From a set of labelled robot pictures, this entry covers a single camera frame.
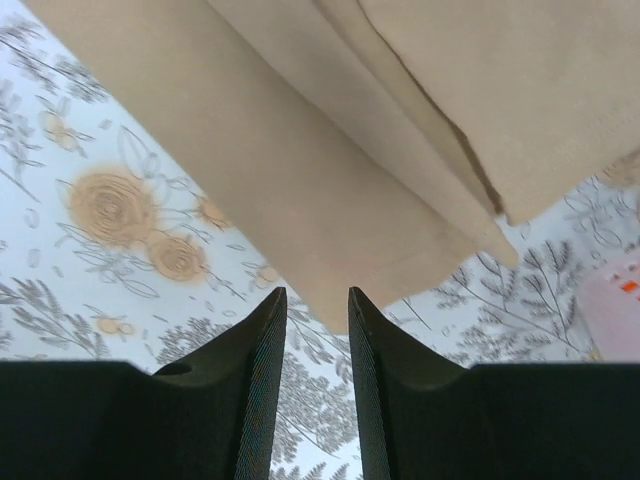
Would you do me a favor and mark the floral patterned table mat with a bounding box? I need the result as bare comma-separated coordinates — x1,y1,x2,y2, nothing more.
0,0,640,480

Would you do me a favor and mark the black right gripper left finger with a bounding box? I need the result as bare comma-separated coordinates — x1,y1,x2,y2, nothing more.
1,287,287,479

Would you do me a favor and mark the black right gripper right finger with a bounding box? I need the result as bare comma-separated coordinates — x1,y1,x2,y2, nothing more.
348,287,639,479

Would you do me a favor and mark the beige t shirt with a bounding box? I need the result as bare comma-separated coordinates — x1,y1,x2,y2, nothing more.
29,1,639,332

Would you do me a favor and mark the white plastic laundry basket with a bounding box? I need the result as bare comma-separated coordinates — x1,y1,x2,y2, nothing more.
576,249,640,363

